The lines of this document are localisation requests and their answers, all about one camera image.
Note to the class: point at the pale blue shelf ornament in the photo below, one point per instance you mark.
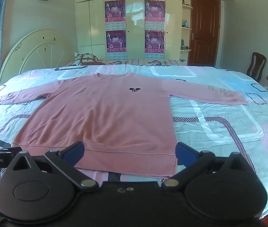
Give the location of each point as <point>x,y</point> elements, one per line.
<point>185,23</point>

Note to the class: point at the purple wall poster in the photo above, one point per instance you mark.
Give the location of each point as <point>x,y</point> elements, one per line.
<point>115,11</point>
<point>116,42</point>
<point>155,11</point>
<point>154,42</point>

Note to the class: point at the dark wooden chair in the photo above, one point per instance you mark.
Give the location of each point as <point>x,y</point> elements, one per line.
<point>257,61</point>

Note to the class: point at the cream round headboard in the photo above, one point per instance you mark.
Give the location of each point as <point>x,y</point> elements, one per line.
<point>30,52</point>

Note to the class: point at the pink sweater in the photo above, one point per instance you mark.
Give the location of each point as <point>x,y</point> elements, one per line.
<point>105,123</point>

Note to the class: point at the cream wardrobe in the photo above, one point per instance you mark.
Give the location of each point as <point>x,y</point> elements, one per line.
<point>136,40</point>

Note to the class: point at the orange striped cloth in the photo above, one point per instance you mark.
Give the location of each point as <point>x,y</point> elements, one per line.
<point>93,63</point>

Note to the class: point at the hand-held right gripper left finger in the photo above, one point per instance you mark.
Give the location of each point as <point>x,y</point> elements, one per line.
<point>73,150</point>

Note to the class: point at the brown wooden door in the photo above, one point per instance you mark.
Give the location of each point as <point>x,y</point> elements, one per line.
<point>204,23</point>

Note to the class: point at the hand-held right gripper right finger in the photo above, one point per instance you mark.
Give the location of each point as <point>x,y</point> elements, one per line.
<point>183,152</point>

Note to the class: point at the cream corner shelf unit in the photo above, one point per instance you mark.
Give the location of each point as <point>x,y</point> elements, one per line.
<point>187,28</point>

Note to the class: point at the dark shelf ornament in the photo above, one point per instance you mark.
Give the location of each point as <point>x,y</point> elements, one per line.
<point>183,44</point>

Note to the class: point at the cartoon print quilt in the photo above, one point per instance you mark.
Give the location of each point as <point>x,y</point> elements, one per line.
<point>148,62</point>

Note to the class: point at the pastel patterned bed sheet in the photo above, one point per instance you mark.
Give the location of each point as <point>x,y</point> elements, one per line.
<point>219,127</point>

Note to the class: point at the white patterned pillow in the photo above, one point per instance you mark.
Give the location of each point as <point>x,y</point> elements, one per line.
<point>86,57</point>

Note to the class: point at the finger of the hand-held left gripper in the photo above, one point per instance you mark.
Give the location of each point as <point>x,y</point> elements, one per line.
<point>1,151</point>

